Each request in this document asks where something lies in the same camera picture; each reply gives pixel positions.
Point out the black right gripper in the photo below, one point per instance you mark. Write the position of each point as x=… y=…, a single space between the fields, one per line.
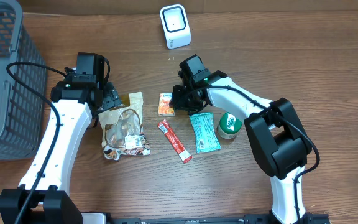
x=180 y=97

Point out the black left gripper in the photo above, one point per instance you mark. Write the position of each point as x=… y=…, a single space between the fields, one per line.
x=110 y=97

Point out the orange Kleenex tissue pack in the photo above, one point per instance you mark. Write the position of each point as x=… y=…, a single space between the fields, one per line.
x=164 y=108

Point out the beige brown snack pouch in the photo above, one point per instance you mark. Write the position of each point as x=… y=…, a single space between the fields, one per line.
x=123 y=130

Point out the teal tissue pack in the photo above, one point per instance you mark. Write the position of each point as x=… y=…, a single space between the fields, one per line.
x=203 y=126

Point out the green lid jar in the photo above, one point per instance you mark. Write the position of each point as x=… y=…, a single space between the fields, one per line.
x=229 y=126

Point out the red white snack packet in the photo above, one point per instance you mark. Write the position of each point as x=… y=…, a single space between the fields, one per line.
x=177 y=145

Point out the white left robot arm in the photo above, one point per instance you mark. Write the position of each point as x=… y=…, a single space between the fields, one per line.
x=75 y=102

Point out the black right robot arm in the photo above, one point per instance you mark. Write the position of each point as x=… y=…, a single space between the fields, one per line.
x=278 y=140

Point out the white barcode scanner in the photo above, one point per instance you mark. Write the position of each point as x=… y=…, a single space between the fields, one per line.
x=175 y=25

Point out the grey plastic mesh basket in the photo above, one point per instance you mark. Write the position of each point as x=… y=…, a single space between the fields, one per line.
x=21 y=112

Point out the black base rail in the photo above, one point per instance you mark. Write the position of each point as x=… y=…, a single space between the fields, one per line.
x=197 y=220

